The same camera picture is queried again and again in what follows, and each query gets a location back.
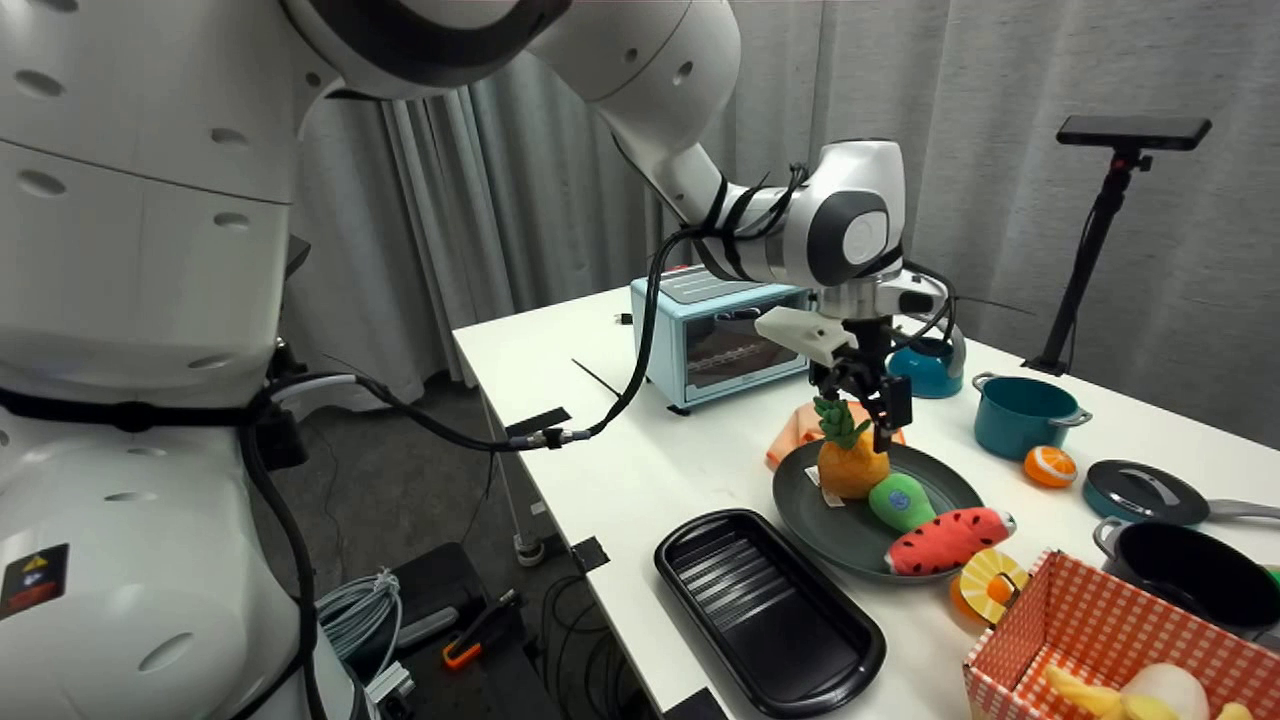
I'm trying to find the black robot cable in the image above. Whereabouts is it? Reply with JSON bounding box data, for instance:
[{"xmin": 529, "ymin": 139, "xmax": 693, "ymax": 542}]
[{"xmin": 256, "ymin": 157, "xmax": 815, "ymax": 457}]

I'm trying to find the black grill tray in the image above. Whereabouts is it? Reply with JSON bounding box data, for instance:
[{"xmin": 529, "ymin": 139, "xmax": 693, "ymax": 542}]
[{"xmin": 649, "ymin": 505, "xmax": 892, "ymax": 720}]

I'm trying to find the watermelon slice toy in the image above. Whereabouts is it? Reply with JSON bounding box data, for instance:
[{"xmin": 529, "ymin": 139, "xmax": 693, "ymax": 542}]
[{"xmin": 880, "ymin": 505, "xmax": 1018, "ymax": 580}]

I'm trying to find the orange handled tool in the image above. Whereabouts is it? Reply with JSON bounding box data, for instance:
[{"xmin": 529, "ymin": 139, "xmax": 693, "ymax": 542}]
[{"xmin": 441, "ymin": 587, "xmax": 521, "ymax": 670}]

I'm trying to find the orange half toy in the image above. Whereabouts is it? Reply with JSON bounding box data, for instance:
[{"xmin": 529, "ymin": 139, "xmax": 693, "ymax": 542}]
[{"xmin": 1021, "ymin": 441, "xmax": 1081, "ymax": 493}]

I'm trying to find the black pot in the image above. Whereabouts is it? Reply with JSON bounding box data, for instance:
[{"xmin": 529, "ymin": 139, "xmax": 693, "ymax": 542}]
[{"xmin": 1092, "ymin": 517, "xmax": 1280, "ymax": 631}]

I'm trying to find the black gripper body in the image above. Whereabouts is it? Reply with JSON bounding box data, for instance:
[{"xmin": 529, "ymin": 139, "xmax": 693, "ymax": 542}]
[{"xmin": 838, "ymin": 280, "xmax": 912, "ymax": 394}]

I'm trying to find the teal toy pot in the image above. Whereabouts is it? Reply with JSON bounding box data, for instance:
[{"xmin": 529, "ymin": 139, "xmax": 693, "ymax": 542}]
[{"xmin": 967, "ymin": 368, "xmax": 1095, "ymax": 462}]

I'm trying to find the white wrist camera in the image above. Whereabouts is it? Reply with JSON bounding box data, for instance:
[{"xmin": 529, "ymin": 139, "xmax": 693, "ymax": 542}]
[{"xmin": 753, "ymin": 303, "xmax": 864, "ymax": 373}]

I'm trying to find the light blue cable bundle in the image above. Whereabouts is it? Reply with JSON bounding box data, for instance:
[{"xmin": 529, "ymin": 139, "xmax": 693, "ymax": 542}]
[{"xmin": 318, "ymin": 569, "xmax": 411, "ymax": 712}]

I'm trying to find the teal toy kettle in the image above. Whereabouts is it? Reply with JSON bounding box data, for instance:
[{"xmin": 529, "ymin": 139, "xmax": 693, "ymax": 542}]
[{"xmin": 883, "ymin": 310, "xmax": 972, "ymax": 400}]

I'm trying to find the red checkered cardboard box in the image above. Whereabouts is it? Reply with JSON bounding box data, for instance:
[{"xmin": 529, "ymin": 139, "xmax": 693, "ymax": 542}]
[{"xmin": 960, "ymin": 548, "xmax": 1280, "ymax": 720}]

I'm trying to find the dark grey plate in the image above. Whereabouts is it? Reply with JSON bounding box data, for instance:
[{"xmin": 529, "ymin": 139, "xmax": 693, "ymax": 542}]
[{"xmin": 768, "ymin": 441, "xmax": 1021, "ymax": 587}]

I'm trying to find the yellow pineapple slice toy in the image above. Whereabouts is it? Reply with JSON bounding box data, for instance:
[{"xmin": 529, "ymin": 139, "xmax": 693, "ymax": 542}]
[{"xmin": 947, "ymin": 542, "xmax": 1031, "ymax": 631}]

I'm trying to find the light blue toaster oven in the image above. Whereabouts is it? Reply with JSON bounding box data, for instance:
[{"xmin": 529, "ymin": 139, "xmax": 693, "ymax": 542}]
[{"xmin": 629, "ymin": 261, "xmax": 838, "ymax": 417}]

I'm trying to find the grey curtain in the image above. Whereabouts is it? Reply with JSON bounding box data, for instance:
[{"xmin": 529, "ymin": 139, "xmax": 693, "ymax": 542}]
[{"xmin": 284, "ymin": 0, "xmax": 1280, "ymax": 451}]

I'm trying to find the green pear toy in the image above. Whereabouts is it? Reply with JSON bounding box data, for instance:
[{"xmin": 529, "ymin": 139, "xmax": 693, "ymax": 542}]
[{"xmin": 864, "ymin": 469, "xmax": 939, "ymax": 541}]

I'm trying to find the pineapple plush toy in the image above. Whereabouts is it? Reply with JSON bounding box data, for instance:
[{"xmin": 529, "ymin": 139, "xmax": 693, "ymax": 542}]
[{"xmin": 812, "ymin": 390, "xmax": 897, "ymax": 507}]

